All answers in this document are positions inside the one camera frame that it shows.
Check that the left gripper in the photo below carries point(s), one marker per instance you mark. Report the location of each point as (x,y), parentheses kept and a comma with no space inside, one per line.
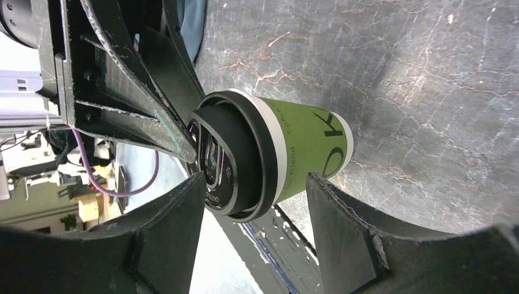
(119,70)

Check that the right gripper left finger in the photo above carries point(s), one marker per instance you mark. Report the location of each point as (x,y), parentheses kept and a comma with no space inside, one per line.
(151,249)

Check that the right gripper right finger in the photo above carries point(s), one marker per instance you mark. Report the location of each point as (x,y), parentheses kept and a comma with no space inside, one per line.
(361,249)

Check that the green paper coffee cup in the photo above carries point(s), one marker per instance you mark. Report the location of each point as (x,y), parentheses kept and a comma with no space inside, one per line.
(306,139)

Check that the black plastic cup lid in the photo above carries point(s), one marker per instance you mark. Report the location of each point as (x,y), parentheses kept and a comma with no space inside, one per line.
(236,154)

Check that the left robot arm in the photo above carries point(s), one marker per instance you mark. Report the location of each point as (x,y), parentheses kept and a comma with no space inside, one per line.
(16,22)

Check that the blue cloth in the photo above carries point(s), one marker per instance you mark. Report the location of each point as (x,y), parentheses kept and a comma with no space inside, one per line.
(192,16)

